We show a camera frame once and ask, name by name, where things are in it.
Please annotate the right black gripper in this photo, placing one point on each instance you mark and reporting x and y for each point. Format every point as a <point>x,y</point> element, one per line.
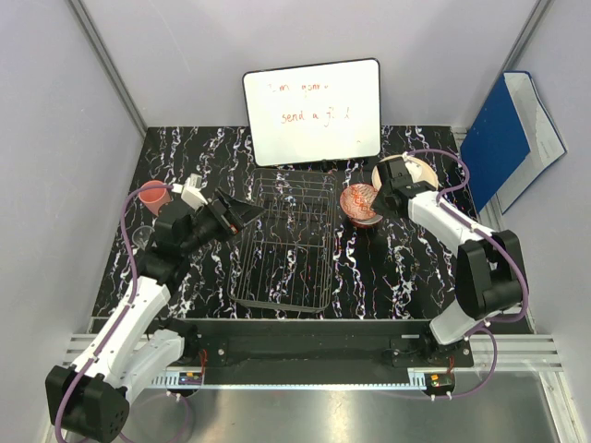
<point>379,209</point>

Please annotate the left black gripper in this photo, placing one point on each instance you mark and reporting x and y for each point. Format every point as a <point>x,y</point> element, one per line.
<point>237,216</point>

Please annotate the cream pink plate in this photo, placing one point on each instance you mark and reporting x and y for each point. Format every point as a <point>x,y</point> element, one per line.
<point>418,169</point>

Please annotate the blue white patterned bowl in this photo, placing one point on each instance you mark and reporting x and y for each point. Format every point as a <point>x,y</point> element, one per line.
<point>356,201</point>

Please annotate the red floral bowl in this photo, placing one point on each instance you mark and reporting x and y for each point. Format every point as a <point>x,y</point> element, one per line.
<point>365,224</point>

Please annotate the pink plastic cup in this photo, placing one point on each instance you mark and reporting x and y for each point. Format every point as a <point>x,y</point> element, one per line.
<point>154,195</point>

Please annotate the clear drinking glass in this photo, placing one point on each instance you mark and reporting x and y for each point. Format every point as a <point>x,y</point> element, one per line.
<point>141,236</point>

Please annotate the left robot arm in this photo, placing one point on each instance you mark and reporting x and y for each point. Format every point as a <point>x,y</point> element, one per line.
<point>92,396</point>

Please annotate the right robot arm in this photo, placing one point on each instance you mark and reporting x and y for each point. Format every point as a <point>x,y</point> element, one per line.
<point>489,276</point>

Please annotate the white whiteboard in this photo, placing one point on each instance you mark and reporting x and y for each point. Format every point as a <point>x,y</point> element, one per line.
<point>314,113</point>

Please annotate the blue folder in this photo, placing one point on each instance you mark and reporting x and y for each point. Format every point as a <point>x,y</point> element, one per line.
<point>512,141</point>

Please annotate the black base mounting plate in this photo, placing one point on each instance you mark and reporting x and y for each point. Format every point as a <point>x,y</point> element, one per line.
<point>307,352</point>

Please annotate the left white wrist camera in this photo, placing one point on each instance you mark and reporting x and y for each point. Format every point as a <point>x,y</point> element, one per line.
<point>191,192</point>

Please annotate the grey wire dish rack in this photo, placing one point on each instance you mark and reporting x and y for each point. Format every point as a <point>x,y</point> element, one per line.
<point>285,258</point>

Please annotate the white slotted cable duct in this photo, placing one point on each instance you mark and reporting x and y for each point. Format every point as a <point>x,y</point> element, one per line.
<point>177,380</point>

